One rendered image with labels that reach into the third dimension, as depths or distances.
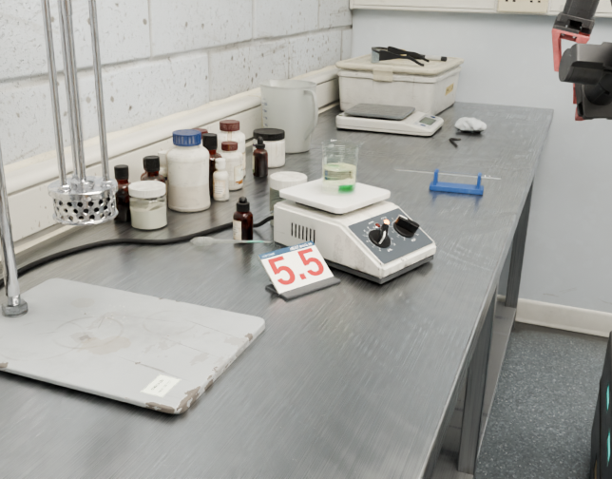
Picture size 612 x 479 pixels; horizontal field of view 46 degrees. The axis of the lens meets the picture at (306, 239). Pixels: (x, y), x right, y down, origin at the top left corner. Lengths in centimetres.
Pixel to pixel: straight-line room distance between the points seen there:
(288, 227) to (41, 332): 37
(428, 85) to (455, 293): 120
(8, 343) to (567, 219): 200
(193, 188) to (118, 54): 28
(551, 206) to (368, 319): 171
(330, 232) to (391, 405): 34
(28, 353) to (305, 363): 28
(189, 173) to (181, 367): 53
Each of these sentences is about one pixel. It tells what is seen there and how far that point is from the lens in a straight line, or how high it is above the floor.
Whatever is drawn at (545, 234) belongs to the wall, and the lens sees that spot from 253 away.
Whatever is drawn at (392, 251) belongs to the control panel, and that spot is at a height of 79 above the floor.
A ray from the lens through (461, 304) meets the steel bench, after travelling 90.
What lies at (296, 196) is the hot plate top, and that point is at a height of 84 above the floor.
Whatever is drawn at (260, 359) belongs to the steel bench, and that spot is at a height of 75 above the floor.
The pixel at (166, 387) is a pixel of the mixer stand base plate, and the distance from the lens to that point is 70.
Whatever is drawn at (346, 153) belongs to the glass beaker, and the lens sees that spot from 98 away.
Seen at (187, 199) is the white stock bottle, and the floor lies 77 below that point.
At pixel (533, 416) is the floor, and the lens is 212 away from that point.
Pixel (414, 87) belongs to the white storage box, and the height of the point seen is 84.
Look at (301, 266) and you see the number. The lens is 93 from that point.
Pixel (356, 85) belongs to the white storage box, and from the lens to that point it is 213.
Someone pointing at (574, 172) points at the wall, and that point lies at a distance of 247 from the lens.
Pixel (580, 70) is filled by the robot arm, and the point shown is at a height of 98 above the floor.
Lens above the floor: 112
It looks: 20 degrees down
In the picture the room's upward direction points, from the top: 1 degrees clockwise
